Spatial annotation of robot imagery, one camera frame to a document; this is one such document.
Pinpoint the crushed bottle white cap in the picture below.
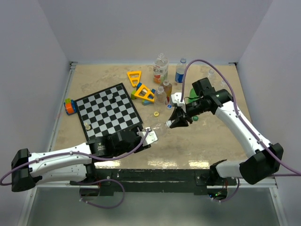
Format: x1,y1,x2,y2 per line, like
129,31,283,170
165,121,171,128

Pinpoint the green soda bottle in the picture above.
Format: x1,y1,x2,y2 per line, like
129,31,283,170
189,88,198,102

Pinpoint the crushed clear bottle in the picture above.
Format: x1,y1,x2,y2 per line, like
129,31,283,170
150,122,169,138

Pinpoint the clear plastic bottle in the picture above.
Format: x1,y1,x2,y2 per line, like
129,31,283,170
221,80,227,87
207,69,215,79

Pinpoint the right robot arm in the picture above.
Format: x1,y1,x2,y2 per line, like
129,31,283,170
166,78,284,185

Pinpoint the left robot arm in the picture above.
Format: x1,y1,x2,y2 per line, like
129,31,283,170
11,129,158,192

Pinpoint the clear empty bottle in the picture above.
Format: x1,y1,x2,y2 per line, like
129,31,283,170
154,86,167,105

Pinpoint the amber tea bottle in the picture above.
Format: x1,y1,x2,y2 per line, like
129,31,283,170
163,80,172,104

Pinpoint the blue label water bottle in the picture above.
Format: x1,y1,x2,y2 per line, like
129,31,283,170
175,58,187,83

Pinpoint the fruit tea bottle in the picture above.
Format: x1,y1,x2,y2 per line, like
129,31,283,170
153,53,169,84

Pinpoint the light blue toy block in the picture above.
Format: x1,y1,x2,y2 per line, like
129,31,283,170
142,100,153,106

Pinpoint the black white chessboard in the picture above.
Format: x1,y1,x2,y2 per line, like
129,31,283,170
74,83,143,141

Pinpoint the dark blue block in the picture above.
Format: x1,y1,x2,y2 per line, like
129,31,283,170
136,82,142,90

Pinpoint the green toy block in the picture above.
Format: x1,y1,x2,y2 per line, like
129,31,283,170
130,90,136,100

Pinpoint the beige chess piece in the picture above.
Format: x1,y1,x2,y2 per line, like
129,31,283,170
84,122,91,130

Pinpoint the colourful toy block car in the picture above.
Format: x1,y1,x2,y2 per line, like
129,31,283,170
64,98,76,115

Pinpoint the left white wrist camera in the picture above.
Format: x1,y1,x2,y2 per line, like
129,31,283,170
137,127,158,146

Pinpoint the yellow triangle frame near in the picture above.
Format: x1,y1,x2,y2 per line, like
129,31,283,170
134,84,154,103

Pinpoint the yellow triangle frame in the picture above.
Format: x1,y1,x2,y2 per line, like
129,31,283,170
127,71,142,87
134,84,154,103

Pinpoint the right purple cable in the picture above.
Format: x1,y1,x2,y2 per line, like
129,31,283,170
180,59,301,177

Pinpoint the purple cable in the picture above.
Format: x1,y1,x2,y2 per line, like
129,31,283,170
180,59,301,177
0,129,151,186

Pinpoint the yellow triangle frame far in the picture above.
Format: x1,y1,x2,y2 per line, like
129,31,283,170
127,71,142,87

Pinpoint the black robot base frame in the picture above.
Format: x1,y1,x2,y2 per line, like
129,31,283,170
70,168,238,197

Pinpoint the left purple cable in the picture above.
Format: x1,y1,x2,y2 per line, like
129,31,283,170
0,129,151,186

